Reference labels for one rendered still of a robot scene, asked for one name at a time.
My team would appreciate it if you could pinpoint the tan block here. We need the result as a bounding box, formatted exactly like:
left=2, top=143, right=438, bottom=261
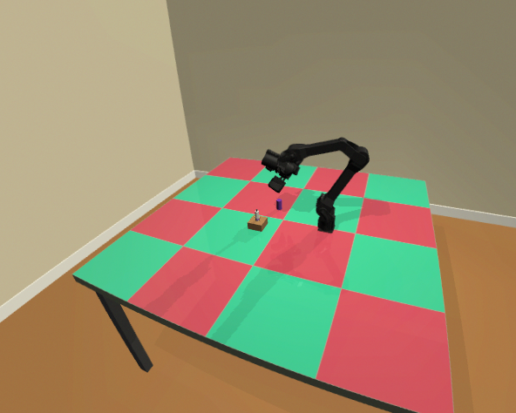
left=248, top=215, right=268, bottom=232

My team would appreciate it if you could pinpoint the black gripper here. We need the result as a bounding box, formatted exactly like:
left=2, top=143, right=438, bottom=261
left=268, top=159, right=303, bottom=193

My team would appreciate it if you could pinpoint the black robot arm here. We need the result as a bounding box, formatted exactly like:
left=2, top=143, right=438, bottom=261
left=261, top=138, right=370, bottom=234

